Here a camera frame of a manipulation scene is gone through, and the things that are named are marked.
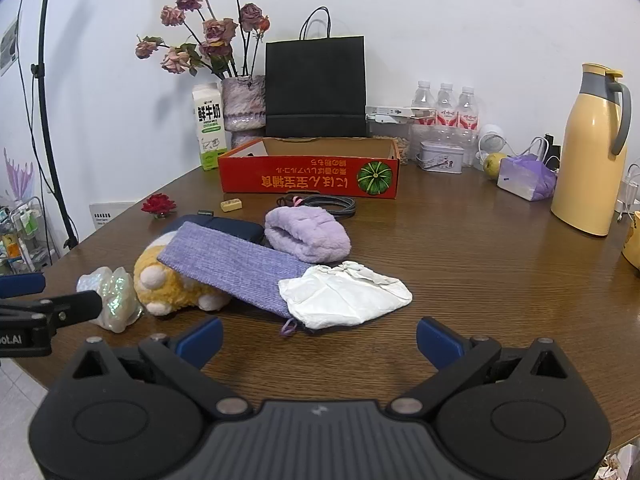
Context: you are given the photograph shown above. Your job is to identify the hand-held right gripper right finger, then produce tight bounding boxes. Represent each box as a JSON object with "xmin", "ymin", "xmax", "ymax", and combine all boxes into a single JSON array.
[{"xmin": 389, "ymin": 317, "xmax": 569, "ymax": 417}]

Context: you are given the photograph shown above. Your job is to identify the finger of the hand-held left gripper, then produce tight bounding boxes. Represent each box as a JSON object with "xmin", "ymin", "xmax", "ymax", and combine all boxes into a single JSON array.
[
  {"xmin": 0, "ymin": 272, "xmax": 47, "ymax": 299},
  {"xmin": 0, "ymin": 290, "xmax": 104, "ymax": 333}
]

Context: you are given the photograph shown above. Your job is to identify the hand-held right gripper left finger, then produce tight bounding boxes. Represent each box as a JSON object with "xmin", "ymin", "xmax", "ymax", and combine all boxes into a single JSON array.
[{"xmin": 70, "ymin": 316, "xmax": 253, "ymax": 418}]

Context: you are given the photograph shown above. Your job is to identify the iridescent white shell ornament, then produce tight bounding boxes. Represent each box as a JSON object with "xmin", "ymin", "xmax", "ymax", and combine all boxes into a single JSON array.
[{"xmin": 76, "ymin": 266, "xmax": 143, "ymax": 333}]

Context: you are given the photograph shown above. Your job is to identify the yellow plush dog toy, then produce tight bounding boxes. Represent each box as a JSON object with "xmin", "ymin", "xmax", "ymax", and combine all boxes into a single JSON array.
[{"xmin": 132, "ymin": 232, "xmax": 233, "ymax": 317}]

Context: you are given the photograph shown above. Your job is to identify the purple knitted pouch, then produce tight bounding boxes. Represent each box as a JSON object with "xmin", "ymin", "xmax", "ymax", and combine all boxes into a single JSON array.
[{"xmin": 157, "ymin": 221, "xmax": 313, "ymax": 336}]

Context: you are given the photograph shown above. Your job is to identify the white drawstring pouch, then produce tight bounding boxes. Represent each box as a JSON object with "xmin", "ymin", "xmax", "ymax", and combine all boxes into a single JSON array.
[{"xmin": 278, "ymin": 261, "xmax": 413, "ymax": 331}]

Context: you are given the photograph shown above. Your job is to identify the navy blue zip pouch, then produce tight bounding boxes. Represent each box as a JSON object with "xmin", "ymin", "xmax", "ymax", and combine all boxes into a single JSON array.
[{"xmin": 167, "ymin": 210, "xmax": 268, "ymax": 250}]

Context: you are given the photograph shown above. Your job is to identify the red rose flower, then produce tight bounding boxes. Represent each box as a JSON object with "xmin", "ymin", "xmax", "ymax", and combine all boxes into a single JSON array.
[{"xmin": 141, "ymin": 194, "xmax": 177, "ymax": 220}]

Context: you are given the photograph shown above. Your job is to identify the lilac fluffy headband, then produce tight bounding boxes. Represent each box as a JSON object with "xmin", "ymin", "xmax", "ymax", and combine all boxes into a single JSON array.
[{"xmin": 264, "ymin": 206, "xmax": 352, "ymax": 265}]

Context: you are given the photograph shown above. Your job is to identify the black braided cable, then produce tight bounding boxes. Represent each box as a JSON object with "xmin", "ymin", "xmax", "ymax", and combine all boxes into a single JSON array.
[{"xmin": 277, "ymin": 194, "xmax": 358, "ymax": 220}]

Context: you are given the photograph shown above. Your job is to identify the red cardboard box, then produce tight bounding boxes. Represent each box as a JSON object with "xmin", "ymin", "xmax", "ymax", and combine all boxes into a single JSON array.
[{"xmin": 217, "ymin": 136, "xmax": 401, "ymax": 200}]

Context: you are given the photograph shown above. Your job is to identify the purple coral decoration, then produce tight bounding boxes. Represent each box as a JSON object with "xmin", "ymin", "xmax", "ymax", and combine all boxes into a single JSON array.
[{"xmin": 2, "ymin": 147, "xmax": 36, "ymax": 203}]

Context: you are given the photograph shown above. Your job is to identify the purple plastic package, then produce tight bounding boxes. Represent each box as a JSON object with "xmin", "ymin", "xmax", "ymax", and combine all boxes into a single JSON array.
[{"xmin": 496, "ymin": 154, "xmax": 558, "ymax": 202}]

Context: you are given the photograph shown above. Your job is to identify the green apple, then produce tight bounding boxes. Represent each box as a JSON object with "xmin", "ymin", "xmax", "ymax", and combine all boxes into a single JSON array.
[{"xmin": 482, "ymin": 152, "xmax": 508, "ymax": 181}]

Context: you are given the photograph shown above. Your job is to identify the clear grain container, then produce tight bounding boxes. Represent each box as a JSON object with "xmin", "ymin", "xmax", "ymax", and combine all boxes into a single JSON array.
[{"xmin": 367, "ymin": 112, "xmax": 416, "ymax": 163}]

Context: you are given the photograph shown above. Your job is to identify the white mini fan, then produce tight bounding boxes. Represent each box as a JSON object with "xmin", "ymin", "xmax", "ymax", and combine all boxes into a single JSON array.
[{"xmin": 477, "ymin": 124, "xmax": 508, "ymax": 161}]

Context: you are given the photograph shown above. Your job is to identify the white green milk carton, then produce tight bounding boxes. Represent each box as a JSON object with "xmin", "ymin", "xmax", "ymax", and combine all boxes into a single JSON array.
[{"xmin": 192, "ymin": 83, "xmax": 225, "ymax": 172}]

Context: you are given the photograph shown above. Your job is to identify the black light stand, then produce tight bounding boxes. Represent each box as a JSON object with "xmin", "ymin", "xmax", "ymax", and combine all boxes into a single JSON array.
[{"xmin": 30, "ymin": 0, "xmax": 80, "ymax": 261}]

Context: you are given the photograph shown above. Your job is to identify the yellow cup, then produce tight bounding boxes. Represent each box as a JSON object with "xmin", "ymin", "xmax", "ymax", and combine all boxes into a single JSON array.
[{"xmin": 621, "ymin": 210, "xmax": 640, "ymax": 273}]

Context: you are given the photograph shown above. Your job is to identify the black charger stand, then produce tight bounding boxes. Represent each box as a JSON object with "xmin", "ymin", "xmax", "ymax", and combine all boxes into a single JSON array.
[{"xmin": 544, "ymin": 133, "xmax": 562, "ymax": 168}]

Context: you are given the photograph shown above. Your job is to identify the yellow thermos jug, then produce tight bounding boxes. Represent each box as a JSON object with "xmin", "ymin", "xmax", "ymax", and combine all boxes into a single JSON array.
[{"xmin": 550, "ymin": 62, "xmax": 633, "ymax": 237}]

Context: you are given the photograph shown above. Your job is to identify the flat white printed box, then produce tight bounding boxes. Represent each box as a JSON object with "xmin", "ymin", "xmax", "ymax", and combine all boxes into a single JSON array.
[{"xmin": 366, "ymin": 105, "xmax": 437, "ymax": 123}]

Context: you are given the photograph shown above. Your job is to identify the pink textured vase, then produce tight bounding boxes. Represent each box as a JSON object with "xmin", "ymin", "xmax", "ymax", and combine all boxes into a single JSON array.
[{"xmin": 221, "ymin": 75, "xmax": 267, "ymax": 150}]

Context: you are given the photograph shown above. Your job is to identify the clear water bottle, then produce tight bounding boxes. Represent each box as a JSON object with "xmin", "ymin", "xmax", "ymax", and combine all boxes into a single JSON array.
[
  {"xmin": 435, "ymin": 82, "xmax": 460, "ymax": 146},
  {"xmin": 411, "ymin": 80, "xmax": 440, "ymax": 163},
  {"xmin": 456, "ymin": 86, "xmax": 482, "ymax": 167}
]

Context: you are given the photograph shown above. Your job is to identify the black paper bag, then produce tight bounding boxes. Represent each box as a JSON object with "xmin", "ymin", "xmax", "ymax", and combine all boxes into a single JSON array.
[{"xmin": 264, "ymin": 6, "xmax": 368, "ymax": 139}]

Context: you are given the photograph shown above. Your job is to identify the dried rose bouquet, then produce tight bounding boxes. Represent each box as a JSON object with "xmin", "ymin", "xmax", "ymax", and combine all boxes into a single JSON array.
[{"xmin": 135, "ymin": 0, "xmax": 273, "ymax": 81}]

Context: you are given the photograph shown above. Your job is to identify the wire storage rack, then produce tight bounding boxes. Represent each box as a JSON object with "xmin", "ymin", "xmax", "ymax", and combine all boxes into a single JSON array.
[{"xmin": 0, "ymin": 199, "xmax": 57, "ymax": 276}]

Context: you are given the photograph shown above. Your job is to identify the white charging cable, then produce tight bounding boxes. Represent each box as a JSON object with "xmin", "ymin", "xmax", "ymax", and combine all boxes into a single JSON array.
[{"xmin": 517, "ymin": 136, "xmax": 561, "ymax": 166}]

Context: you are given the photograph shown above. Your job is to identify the wall poster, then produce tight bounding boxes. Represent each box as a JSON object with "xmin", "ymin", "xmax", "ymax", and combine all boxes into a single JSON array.
[{"xmin": 0, "ymin": 12, "xmax": 22, "ymax": 77}]

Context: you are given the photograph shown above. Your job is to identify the white plug cable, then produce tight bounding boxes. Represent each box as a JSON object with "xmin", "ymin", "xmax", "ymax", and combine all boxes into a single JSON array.
[{"xmin": 616, "ymin": 162, "xmax": 640, "ymax": 222}]

